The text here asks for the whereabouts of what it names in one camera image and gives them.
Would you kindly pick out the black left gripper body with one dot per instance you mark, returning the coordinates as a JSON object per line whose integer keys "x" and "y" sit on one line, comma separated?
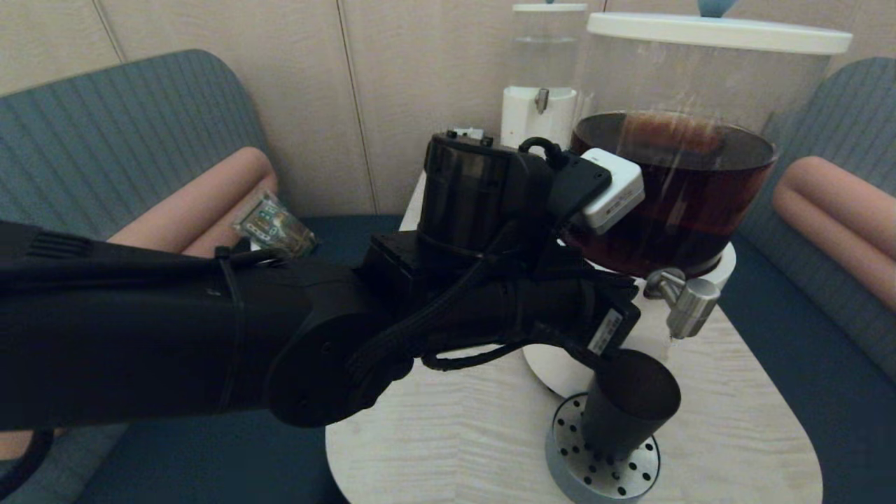
{"x": 581, "y": 308}

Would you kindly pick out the silver dispenser tap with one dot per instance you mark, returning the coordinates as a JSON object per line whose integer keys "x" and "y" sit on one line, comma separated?
{"x": 689, "y": 304}

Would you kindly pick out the dark tapered cup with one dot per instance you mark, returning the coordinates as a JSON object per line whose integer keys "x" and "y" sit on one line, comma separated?
{"x": 630, "y": 406}

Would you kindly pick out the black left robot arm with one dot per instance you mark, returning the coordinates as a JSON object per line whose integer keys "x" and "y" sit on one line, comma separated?
{"x": 175, "y": 329}

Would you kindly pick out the large tea dispenser white base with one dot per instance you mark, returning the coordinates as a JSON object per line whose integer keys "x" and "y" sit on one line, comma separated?
{"x": 693, "y": 196}

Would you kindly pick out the large round perforated drip tray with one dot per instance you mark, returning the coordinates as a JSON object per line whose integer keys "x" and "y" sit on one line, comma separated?
{"x": 595, "y": 476}

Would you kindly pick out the short pink bolster cushion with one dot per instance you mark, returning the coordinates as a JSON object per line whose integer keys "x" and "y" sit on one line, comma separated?
{"x": 840, "y": 210}

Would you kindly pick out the small white dispenser lid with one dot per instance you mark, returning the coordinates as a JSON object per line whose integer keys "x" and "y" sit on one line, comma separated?
{"x": 549, "y": 7}

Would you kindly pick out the large white dispenser lid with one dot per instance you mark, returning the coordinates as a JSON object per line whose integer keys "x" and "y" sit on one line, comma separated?
{"x": 721, "y": 31}

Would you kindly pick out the printed snack packet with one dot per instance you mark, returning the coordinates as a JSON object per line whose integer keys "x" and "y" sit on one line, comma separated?
{"x": 280, "y": 224}

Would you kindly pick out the teal bench empty seat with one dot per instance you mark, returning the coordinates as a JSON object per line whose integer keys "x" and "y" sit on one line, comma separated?
{"x": 840, "y": 126}

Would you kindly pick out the long pink bolster cushion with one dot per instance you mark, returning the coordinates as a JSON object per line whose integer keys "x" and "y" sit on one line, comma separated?
{"x": 203, "y": 203}

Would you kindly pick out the teal bench with snack packet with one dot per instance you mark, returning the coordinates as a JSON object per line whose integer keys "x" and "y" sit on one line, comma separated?
{"x": 105, "y": 119}

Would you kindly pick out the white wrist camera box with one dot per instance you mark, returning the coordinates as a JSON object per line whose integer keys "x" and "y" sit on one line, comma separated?
{"x": 612, "y": 192}

